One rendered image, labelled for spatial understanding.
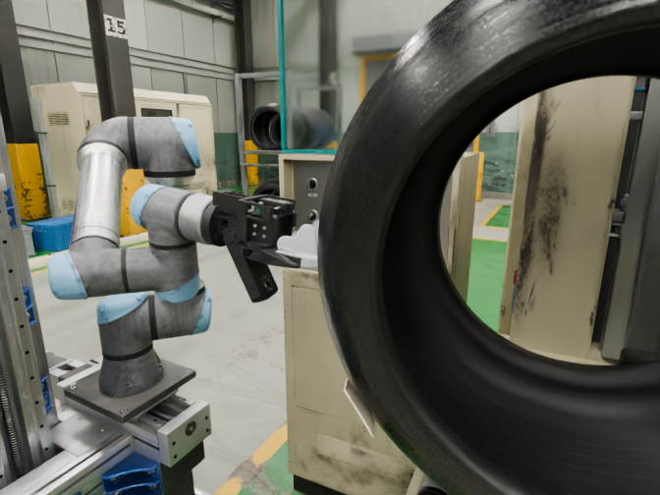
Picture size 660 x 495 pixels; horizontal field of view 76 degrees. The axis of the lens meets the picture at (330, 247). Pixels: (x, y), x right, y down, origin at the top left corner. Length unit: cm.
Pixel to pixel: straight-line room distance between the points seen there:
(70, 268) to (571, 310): 81
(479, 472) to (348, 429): 110
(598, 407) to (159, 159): 93
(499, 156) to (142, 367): 917
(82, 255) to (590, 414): 80
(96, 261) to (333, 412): 103
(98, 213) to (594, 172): 82
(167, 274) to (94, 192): 23
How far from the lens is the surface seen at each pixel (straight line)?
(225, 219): 65
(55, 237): 589
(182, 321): 112
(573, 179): 79
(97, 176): 92
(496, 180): 988
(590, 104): 79
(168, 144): 102
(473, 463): 49
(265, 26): 1250
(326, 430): 161
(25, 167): 830
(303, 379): 154
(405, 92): 40
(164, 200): 70
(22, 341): 111
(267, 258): 58
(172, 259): 73
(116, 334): 113
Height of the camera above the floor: 132
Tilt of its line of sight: 15 degrees down
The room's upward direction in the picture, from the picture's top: straight up
